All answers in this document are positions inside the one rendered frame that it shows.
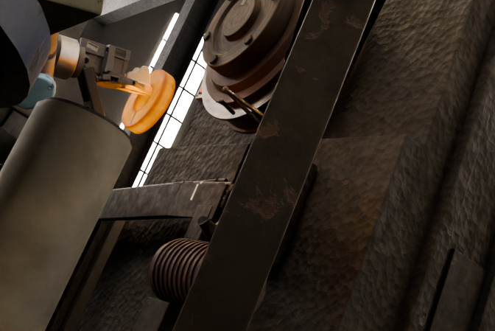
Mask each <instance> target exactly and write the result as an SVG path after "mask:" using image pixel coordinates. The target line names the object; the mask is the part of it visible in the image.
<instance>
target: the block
mask: <svg viewBox="0 0 495 331"><path fill-rule="evenodd" d="M316 170H317V167H316V165H315V164H313V163H312V166H311V168H310V170H309V173H308V175H307V177H306V181H305V183H304V186H303V189H302V190H301V193H300V196H299V199H298V202H297V203H296V206H295V209H294V212H293V213H292V217H291V219H290V221H289V224H288V227H287V230H286V232H285V234H284V237H283V240H282V242H281V245H280V247H279V250H278V253H277V254H276V257H275V260H274V263H273V266H272V268H277V267H278V266H279V265H280V264H281V261H282V258H283V256H284V252H285V251H286V248H287V245H288V242H289V239H290V238H291V235H292V232H293V229H294V228H295V224H296V222H297V219H298V216H299V214H300V212H301V209H302V206H303V203H304V201H305V199H306V196H307V193H308V191H309V188H310V186H311V183H312V180H313V178H314V176H315V173H316Z"/></svg>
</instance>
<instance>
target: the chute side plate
mask: <svg viewBox="0 0 495 331"><path fill-rule="evenodd" d="M196 186H197V184H167V185H160V186H153V187H140V188H133V189H120V190H113V191H112V192H111V194H110V196H109V198H108V200H107V202H106V204H105V206H104V208H103V210H102V213H101V215H100V216H99V219H98V220H100V219H116V218H133V217H165V216H171V217H187V218H193V216H194V213H195V211H196V209H197V206H198V205H206V206H213V208H212V210H211V213H210V215H209V216H208V219H209V220H214V218H215V216H216V213H217V211H218V208H219V207H220V204H221V202H222V199H223V197H224V195H225V192H226V189H227V188H228V185H227V184H198V186H197V189H196V191H195V194H194V196H193V198H192V200H190V199H191V197H192V194H193V192H194V190H195V187H196Z"/></svg>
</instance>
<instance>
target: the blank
mask: <svg viewBox="0 0 495 331"><path fill-rule="evenodd" d="M150 85H151V87H152V93H151V95H149V96H147V95H141V94H134V93H132V94H131V95H130V97H129V99H128V101H127V103H126V105H125V107H124V110H123V114H122V124H123V125H124V126H125V127H126V128H127V129H128V130H130V131H132V132H133V133H137V134H140V133H143V132H145V131H147V130H149V129H150V128H151V127H152V126H153V125H154V124H155V123H156V122H157V121H158V120H159V119H160V118H161V117H162V115H163V114H164V112H165V111H166V109H167V108H168V106H169V104H170V102H171V100H172V97H173V95H174V92H175V79H174V77H173V76H171V75H170V74H168V73H167V72H165V71H164V70H162V69H157V70H155V71H153V72H151V73H150Z"/></svg>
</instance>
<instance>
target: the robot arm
mask: <svg viewBox="0 0 495 331"><path fill-rule="evenodd" d="M50 39H51V49H50V52H49V56H48V59H47V61H46V63H45V65H44V66H43V68H42V70H41V73H40V74H39V75H38V78H37V80H36V81H35V83H34V85H33V87H32V89H31V91H30V92H29V94H28V96H27V97H26V98H25V99H24V100H23V101H22V102H21V103H20V104H17V105H16V106H18V107H19V108H25V109H34V107H35V105H36V103H37V102H38V101H41V100H44V99H46V98H47V97H54V96H55V91H56V90H55V89H56V83H55V81H54V77H56V78H60V79H62V80H67V79H69V78H70V77H73V78H77V81H78V84H79V87H80V92H81V95H82V100H83V103H84V106H85V107H87V108H90V109H91V110H94V111H96V112H97V113H99V114H101V115H103V116H105V112H104V109H103V106H102V101H101V98H100V95H99V89H98V86H101V87H105V88H112V89H115V90H118V91H125V92H128V93H134V94H141V95H147V96H149V95H151V93H152V87H151V85H150V70H149V68H148V67H147V66H142V67H141V68H134V70H132V71H131V72H128V73H127V74H125V71H126V69H127V65H128V61H129V59H130V53H131V51H129V50H126V49H123V48H119V47H117V46H113V45H104V44H101V43H97V42H95V41H91V40H88V39H85V38H80V39H76V40H75V39H73V38H69V37H66V36H64V35H59V34H58V32H57V33H55V34H53V35H50ZM119 49H120V50H119ZM124 51H125V52H124Z"/></svg>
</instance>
